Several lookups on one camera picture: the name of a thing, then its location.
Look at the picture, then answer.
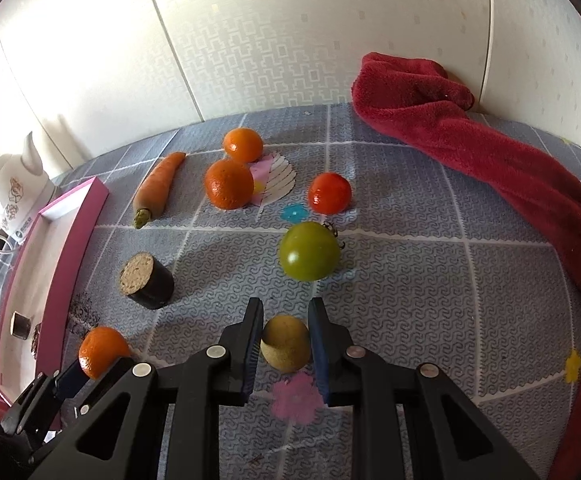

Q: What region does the green tomato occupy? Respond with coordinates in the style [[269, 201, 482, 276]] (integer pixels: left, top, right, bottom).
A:
[[278, 221, 345, 282]]

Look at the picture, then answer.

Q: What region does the pink shallow box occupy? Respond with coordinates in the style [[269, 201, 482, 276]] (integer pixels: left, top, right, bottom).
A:
[[0, 177, 110, 401]]

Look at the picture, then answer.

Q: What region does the grey patterned table cover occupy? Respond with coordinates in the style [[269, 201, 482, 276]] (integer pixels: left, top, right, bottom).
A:
[[0, 102, 581, 480]]

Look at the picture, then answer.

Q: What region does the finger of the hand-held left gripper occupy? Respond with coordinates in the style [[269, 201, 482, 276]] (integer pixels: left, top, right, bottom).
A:
[[28, 356, 134, 466], [0, 359, 91, 441]]

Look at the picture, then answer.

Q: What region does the orange tangerine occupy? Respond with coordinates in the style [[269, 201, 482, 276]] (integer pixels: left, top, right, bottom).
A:
[[78, 326, 132, 380], [204, 159, 255, 210], [222, 127, 264, 164]]

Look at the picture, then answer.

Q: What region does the dark eggplant piece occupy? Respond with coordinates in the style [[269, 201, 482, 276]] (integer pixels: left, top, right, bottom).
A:
[[116, 251, 175, 310]]

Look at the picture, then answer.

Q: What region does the red fleece towel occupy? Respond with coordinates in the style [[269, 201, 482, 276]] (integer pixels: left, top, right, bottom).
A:
[[351, 51, 581, 321]]

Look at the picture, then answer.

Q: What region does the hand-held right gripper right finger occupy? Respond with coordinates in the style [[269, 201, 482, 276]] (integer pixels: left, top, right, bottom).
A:
[[307, 297, 541, 480]]

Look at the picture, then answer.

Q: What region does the orange carrot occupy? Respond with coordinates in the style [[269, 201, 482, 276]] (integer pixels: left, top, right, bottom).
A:
[[133, 151, 187, 230]]

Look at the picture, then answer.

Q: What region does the white floral kettle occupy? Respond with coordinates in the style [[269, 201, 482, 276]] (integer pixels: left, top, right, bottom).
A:
[[0, 131, 57, 235]]

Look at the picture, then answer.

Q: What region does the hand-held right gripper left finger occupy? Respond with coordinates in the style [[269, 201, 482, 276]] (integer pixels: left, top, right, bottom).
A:
[[30, 297, 265, 480]]

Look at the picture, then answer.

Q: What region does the red tomato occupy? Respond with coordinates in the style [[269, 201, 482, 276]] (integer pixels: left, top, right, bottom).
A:
[[307, 172, 352, 214]]

